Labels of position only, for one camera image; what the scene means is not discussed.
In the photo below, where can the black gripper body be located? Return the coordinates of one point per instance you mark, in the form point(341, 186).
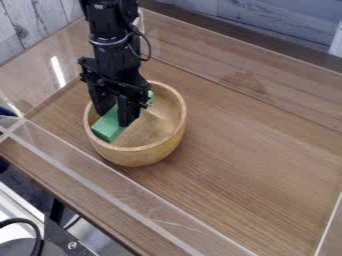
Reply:
point(115, 65)

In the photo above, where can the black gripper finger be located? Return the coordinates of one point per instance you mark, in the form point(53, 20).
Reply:
point(129, 109)
point(103, 97)

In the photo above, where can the green rectangular block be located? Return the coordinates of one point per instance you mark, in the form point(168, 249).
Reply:
point(106, 128)

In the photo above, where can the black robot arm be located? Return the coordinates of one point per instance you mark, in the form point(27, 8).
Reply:
point(111, 19)

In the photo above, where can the wooden brown bowl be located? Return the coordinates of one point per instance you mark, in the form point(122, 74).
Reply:
point(152, 138)

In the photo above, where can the black table leg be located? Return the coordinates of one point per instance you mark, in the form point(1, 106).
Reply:
point(57, 211)

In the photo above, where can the clear acrylic tray wall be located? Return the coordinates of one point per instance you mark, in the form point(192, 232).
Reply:
point(169, 209)

